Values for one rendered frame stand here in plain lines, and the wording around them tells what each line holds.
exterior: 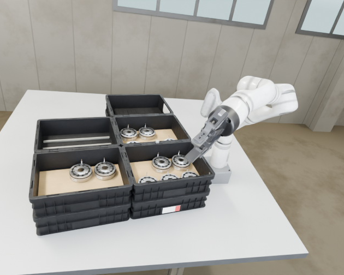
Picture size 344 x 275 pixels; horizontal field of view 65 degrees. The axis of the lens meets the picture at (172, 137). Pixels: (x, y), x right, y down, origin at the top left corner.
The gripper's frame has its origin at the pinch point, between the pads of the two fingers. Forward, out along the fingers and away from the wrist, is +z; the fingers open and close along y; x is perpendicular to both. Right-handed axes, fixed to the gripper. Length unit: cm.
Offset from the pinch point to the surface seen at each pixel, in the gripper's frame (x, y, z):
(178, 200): 5, 70, -24
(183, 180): 8, 58, -27
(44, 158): 63, 66, 5
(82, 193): 33, 56, 8
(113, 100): 87, 87, -60
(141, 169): 30, 73, -26
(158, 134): 44, 83, -58
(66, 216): 34, 67, 16
